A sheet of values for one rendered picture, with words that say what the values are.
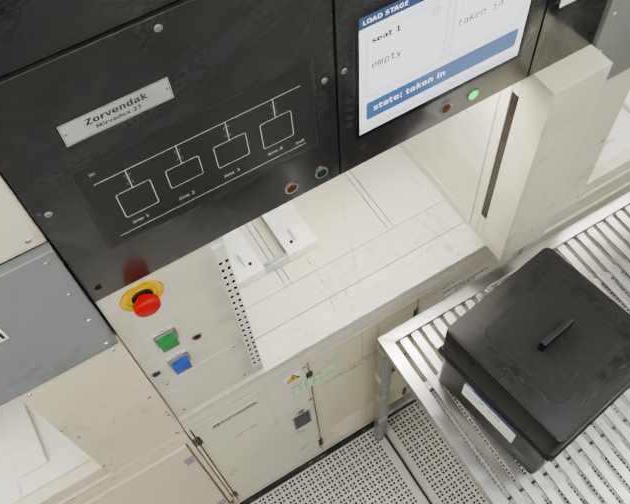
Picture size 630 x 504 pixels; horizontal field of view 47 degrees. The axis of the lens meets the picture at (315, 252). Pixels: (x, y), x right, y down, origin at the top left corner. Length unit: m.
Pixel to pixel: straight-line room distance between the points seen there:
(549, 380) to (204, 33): 0.90
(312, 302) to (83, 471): 0.57
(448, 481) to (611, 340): 1.03
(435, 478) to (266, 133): 1.60
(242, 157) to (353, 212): 0.78
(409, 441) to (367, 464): 0.15
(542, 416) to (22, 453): 1.00
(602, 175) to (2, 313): 1.35
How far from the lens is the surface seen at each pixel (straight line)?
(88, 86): 0.76
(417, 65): 1.01
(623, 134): 1.92
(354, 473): 2.34
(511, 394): 1.36
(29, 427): 1.62
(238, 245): 1.62
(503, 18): 1.08
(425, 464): 2.35
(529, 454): 1.51
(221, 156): 0.91
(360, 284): 1.59
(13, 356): 1.06
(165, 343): 1.19
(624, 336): 1.46
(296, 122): 0.94
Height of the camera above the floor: 2.27
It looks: 59 degrees down
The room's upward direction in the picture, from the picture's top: 6 degrees counter-clockwise
